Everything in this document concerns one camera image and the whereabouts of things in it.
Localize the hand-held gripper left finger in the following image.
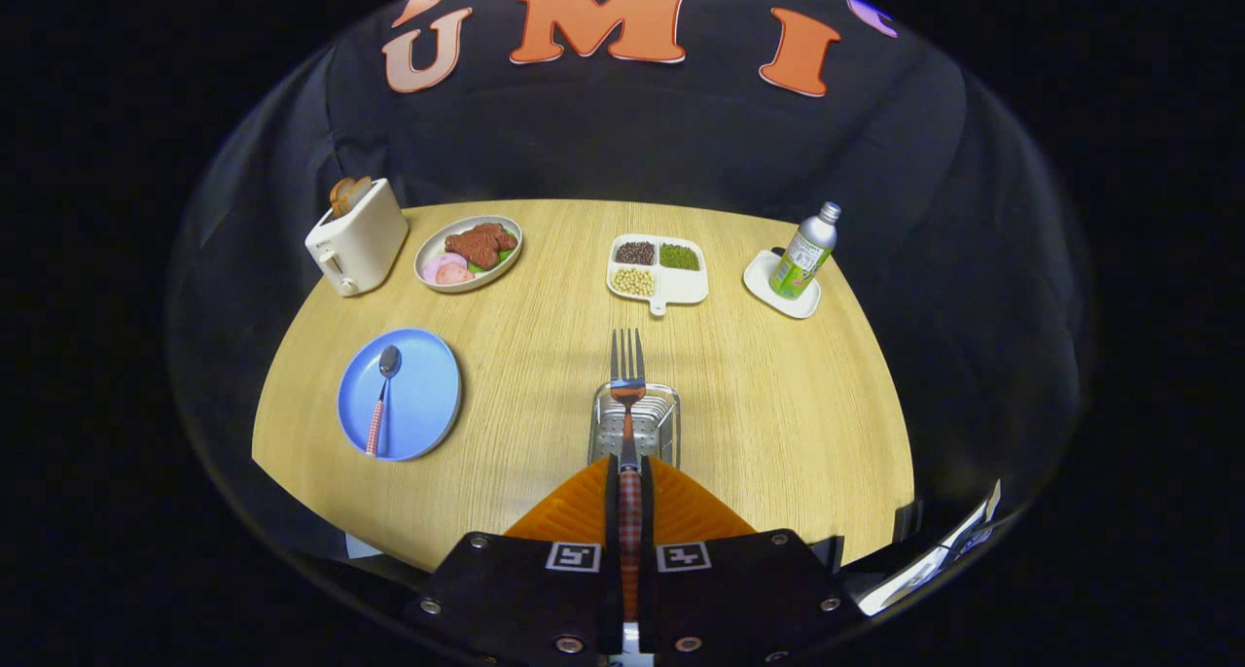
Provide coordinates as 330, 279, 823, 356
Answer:
404, 453, 623, 660

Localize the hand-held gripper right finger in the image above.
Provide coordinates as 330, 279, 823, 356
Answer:
639, 453, 867, 663

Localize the fork with red checked handle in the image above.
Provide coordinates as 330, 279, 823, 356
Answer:
609, 329, 648, 621

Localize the spoon with red checked handle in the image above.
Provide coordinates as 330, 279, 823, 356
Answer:
365, 344, 402, 457

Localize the metal cutlery rack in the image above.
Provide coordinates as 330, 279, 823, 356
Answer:
587, 381, 682, 469

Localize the blue plate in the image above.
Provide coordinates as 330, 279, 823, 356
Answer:
337, 328, 463, 462

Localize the white divided dish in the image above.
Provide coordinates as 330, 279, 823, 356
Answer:
606, 234, 710, 316

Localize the small white coaster dish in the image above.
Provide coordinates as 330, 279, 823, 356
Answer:
743, 249, 823, 320

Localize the green drink bottle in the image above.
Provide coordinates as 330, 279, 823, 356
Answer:
768, 201, 842, 300

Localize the brown steak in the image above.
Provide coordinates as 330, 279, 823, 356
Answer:
445, 223, 518, 269

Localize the white round food plate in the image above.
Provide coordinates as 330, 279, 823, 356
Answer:
414, 215, 524, 293

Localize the white toaster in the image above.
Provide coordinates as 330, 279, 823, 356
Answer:
304, 178, 410, 298

